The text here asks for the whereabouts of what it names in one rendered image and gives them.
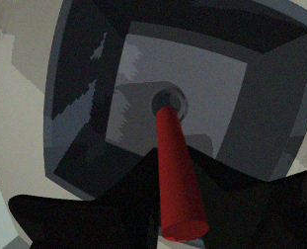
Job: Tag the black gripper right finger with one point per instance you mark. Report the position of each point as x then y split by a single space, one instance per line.
239 207

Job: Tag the grey square plate with hole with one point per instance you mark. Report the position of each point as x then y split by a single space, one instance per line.
207 83

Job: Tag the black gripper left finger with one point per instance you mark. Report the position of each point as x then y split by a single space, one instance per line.
124 217

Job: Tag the red peg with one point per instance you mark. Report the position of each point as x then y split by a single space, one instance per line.
182 212

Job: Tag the dark grey open box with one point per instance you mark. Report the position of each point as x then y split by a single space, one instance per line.
270 117

